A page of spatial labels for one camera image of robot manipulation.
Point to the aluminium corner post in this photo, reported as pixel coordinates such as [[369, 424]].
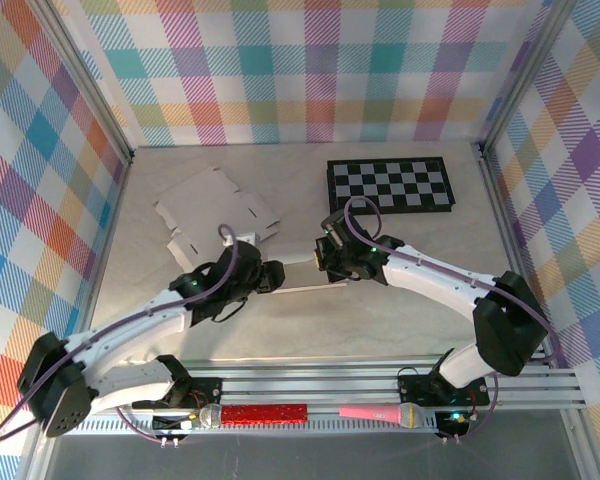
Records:
[[525, 75], [80, 80]]

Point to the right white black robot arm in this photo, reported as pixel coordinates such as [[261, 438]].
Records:
[[430, 280]]

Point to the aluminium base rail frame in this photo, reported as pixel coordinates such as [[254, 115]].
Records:
[[305, 387]]

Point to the red glitter toy microphone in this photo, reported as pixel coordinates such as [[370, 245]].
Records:
[[265, 415]]

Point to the pink toy microphone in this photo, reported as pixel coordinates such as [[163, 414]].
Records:
[[375, 414]]

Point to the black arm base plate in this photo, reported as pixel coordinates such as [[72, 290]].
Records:
[[205, 390], [415, 390]]

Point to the aluminium side rail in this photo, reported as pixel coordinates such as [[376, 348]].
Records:
[[516, 250], [114, 220]]

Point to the small electronics board green light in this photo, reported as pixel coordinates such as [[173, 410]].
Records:
[[455, 422]]

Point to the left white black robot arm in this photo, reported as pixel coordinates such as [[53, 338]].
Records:
[[130, 325]]

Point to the black grey checkered board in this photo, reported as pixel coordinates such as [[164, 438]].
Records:
[[390, 185]]

